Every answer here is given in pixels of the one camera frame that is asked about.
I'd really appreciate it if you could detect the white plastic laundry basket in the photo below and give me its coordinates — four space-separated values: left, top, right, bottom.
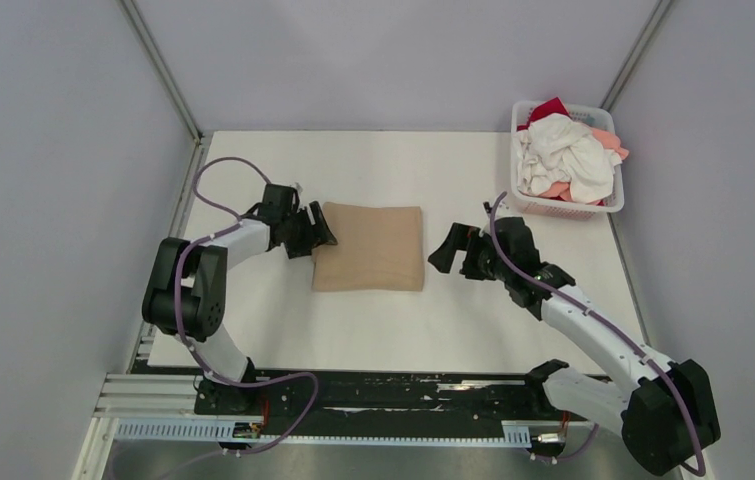
509 97 629 220

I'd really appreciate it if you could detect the left aluminium frame post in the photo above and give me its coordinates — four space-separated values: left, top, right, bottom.
118 0 205 142

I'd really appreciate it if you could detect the white slotted cable duct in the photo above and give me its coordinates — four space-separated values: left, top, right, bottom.
114 418 532 449

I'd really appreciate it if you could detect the right aluminium frame post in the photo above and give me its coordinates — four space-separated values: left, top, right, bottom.
600 0 677 111

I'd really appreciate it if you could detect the aluminium frame post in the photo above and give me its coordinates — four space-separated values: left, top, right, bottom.
118 0 205 142
600 0 677 111

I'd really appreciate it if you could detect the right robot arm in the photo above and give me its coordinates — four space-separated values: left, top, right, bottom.
427 217 722 476

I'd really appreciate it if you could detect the red t-shirt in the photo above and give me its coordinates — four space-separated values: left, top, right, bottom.
515 97 569 131

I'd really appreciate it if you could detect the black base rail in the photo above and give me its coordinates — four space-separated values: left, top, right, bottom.
130 357 592 440

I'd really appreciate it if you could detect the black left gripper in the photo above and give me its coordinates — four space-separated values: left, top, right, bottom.
282 202 339 260

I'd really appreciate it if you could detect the white crumpled t-shirt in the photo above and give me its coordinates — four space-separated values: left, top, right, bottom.
512 113 623 204

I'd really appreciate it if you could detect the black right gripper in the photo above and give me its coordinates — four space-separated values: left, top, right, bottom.
428 223 512 283

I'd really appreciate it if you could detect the pink t-shirt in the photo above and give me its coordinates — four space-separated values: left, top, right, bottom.
535 127 630 205

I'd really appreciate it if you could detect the beige t-shirt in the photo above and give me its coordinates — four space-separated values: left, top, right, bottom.
312 202 425 292

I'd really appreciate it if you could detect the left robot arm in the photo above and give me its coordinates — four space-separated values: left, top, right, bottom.
141 184 338 414

